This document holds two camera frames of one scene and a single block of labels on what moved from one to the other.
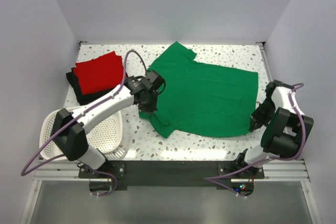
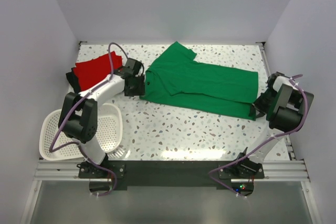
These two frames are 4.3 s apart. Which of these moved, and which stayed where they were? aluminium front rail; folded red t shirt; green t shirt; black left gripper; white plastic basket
Moved: black left gripper; green t shirt
Stayed: aluminium front rail; folded red t shirt; white plastic basket
